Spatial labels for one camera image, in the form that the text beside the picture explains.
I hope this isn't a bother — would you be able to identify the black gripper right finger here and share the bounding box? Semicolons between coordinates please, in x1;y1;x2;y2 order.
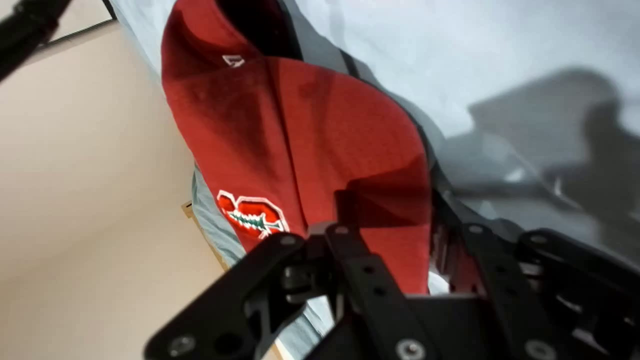
433;196;640;360

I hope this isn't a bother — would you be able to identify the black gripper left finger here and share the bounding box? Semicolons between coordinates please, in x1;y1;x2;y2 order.
142;226;436;360

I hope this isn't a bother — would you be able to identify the red baseball cap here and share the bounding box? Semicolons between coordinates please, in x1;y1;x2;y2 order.
159;0;432;293

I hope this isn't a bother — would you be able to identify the blue bed sheet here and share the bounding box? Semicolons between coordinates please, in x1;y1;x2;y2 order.
107;0;640;360

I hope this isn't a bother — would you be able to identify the wooden bed frame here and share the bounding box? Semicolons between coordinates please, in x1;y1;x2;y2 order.
0;0;221;360

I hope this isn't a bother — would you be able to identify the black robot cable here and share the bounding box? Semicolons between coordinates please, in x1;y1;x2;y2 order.
0;0;72;82

